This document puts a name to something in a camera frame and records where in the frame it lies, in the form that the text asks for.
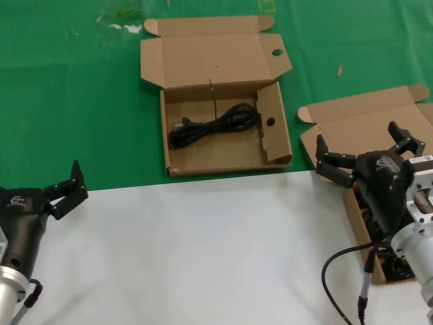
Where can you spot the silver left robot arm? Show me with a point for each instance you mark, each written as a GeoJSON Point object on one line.
{"type": "Point", "coordinates": [8, 291]}

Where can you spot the open cardboard box with holes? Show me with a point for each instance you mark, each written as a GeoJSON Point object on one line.
{"type": "Point", "coordinates": [209, 54]}

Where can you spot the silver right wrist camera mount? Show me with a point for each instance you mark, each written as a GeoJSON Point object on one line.
{"type": "Point", "coordinates": [423, 189]}

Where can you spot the green table mat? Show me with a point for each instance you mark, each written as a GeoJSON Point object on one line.
{"type": "Point", "coordinates": [67, 101]}

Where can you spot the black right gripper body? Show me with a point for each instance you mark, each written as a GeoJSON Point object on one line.
{"type": "Point", "coordinates": [382, 183]}

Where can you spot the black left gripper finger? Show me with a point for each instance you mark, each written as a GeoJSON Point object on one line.
{"type": "Point", "coordinates": [69, 193]}

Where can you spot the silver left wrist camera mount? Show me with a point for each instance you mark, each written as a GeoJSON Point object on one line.
{"type": "Point", "coordinates": [2, 247]}

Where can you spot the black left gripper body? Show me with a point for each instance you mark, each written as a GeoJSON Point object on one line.
{"type": "Point", "coordinates": [20, 216]}

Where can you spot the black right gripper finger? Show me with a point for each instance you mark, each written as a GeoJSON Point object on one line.
{"type": "Point", "coordinates": [407, 142]}
{"type": "Point", "coordinates": [333, 166]}

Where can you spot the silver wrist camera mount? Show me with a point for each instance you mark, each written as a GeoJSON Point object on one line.
{"type": "Point", "coordinates": [423, 189]}
{"type": "Point", "coordinates": [2, 247]}

